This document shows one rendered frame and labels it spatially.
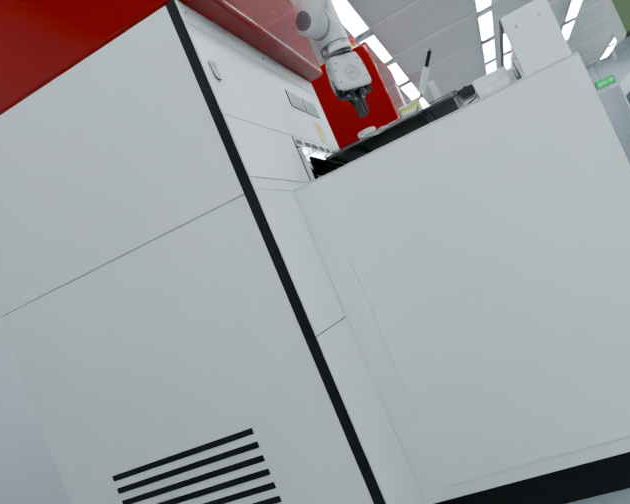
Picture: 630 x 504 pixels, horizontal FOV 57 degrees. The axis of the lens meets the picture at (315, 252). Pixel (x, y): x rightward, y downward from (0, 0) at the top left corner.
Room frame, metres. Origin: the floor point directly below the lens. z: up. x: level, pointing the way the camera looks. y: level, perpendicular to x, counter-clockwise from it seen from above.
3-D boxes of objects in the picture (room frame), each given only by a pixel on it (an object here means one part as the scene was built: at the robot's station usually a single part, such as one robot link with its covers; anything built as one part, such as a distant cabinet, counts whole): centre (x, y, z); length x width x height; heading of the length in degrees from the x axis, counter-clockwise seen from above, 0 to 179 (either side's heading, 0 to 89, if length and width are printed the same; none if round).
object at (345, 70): (1.54, -0.27, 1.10); 0.10 x 0.07 x 0.11; 112
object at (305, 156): (1.64, -0.13, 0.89); 0.44 x 0.02 x 0.10; 161
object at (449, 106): (1.58, -0.34, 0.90); 0.34 x 0.34 x 0.01; 71
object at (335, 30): (1.54, -0.26, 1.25); 0.09 x 0.08 x 0.13; 145
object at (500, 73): (1.37, -0.54, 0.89); 0.08 x 0.03 x 0.03; 71
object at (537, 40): (1.40, -0.66, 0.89); 0.55 x 0.09 x 0.14; 161
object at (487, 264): (1.62, -0.46, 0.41); 0.96 x 0.64 x 0.82; 161
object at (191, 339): (1.58, 0.26, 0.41); 0.82 x 0.70 x 0.82; 161
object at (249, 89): (1.47, -0.06, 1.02); 0.81 x 0.03 x 0.40; 161
